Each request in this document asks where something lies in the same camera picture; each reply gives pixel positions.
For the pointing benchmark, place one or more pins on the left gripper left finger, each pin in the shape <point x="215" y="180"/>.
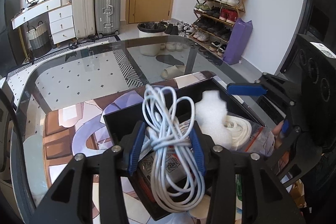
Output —
<point x="70" y="198"/>

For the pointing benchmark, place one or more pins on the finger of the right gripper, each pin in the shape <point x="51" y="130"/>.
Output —
<point x="251" y="89"/>
<point x="289" y="129"/>

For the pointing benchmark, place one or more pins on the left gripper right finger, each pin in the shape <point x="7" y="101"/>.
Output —
<point x="264" y="199"/>

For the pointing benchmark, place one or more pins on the white foam piece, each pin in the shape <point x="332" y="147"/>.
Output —
<point x="210" y="114"/>

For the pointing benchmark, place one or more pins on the white green medicine packet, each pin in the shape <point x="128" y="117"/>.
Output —
<point x="238" y="189"/>

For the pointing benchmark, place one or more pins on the person right hand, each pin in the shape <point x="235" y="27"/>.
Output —
<point x="276" y="131"/>

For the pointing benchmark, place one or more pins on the purple paper bag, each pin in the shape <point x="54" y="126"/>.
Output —
<point x="241" y="32"/>

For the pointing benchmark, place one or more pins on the beige slipper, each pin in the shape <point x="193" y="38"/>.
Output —
<point x="173" y="71"/>

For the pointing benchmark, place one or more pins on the anime printed desk mat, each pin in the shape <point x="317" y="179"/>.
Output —
<point x="80" y="128"/>

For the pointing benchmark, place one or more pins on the wooden shoe rack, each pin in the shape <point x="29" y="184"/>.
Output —
<point x="215" y="21"/>

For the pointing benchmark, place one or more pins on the black cardboard box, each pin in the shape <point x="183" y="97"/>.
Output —
<point x="167" y="179"/>

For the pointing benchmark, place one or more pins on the white trash bin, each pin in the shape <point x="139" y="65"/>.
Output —
<point x="150" y="31"/>

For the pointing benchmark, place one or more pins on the silver suitcase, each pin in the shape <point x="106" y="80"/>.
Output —
<point x="107" y="16"/>

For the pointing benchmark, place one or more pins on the woven laundry basket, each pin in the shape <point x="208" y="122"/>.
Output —
<point x="39" y="39"/>

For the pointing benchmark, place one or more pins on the white suitcase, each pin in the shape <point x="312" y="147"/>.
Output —
<point x="83" y="12"/>

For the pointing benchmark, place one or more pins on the white vanity desk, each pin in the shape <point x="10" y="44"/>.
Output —
<point x="56" y="13"/>

